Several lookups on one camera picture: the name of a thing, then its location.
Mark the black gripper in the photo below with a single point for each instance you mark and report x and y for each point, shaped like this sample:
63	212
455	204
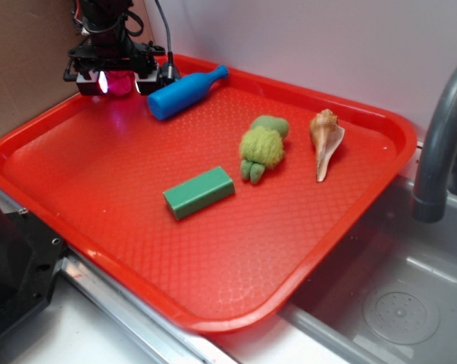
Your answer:
139	58

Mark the red paper ball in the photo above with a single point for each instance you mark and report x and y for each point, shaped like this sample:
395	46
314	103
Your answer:
119	82

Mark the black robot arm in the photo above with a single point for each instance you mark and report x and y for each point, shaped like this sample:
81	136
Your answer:
108	29

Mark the blue plastic bottle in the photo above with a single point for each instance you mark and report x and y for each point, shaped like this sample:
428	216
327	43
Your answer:
183	93

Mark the brown cardboard panel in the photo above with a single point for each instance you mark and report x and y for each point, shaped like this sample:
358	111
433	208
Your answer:
34	39

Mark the green rectangular block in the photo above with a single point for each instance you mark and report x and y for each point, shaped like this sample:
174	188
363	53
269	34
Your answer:
199	192

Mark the green plush turtle toy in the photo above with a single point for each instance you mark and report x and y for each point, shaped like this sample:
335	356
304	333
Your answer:
261	147

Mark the red plastic tray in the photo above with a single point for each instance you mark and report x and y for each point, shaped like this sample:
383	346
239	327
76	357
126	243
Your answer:
216	215

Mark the tan conch seashell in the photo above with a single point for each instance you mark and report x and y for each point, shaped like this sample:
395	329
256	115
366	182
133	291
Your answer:
326	135

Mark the grey toy faucet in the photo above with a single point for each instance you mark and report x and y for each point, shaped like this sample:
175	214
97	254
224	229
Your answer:
437	170

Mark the grey toy sink basin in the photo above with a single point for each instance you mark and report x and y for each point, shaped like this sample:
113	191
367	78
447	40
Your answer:
387	292

